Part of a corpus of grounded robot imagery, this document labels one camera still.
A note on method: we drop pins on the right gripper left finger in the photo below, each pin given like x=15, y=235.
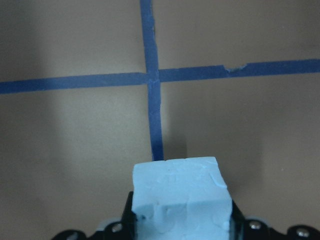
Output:
x=129, y=218

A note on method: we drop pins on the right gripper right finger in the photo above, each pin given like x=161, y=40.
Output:
x=237, y=224

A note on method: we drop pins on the light blue block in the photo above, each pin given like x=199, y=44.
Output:
x=181, y=199

